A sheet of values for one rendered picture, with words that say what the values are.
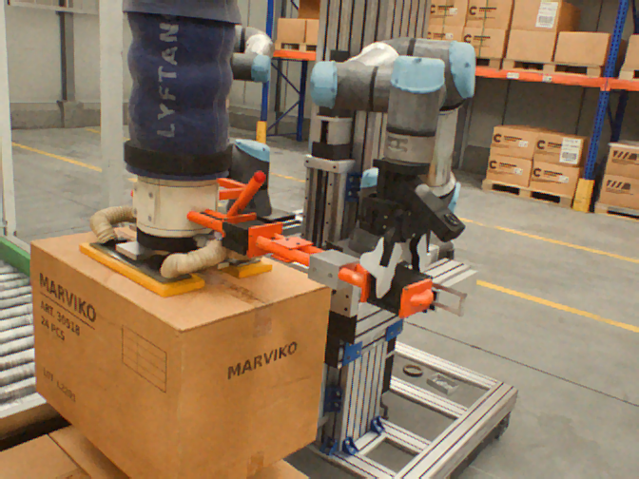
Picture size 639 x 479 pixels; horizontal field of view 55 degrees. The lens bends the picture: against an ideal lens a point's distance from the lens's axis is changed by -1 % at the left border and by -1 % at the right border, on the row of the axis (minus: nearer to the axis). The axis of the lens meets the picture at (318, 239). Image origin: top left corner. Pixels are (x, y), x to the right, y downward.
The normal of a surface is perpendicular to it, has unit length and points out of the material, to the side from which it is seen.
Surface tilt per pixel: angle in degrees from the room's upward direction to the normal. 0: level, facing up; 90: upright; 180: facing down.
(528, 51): 93
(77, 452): 0
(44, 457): 0
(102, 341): 89
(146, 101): 73
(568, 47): 89
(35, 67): 89
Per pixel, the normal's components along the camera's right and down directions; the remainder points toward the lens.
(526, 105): -0.61, 0.18
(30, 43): 0.79, 0.24
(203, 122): 0.56, 0.06
